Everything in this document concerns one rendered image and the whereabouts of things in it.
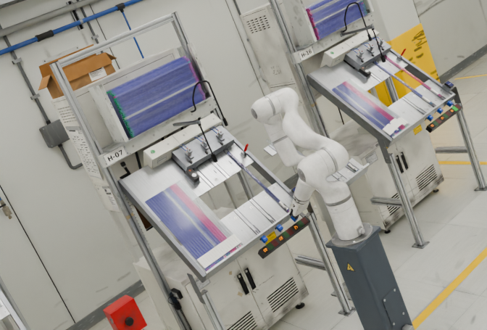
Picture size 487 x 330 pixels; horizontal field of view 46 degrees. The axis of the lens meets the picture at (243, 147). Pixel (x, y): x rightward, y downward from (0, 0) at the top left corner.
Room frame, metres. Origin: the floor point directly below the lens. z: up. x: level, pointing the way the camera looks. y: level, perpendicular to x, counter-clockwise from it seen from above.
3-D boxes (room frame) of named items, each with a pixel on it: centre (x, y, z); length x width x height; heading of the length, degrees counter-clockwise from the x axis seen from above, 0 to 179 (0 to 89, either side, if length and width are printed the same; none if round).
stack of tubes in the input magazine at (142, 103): (3.18, 0.33, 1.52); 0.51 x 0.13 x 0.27; 121
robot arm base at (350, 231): (2.35, -0.29, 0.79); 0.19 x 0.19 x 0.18
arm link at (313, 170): (2.34, -0.26, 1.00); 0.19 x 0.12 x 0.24; 107
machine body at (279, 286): (3.25, 0.45, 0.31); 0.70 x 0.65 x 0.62; 121
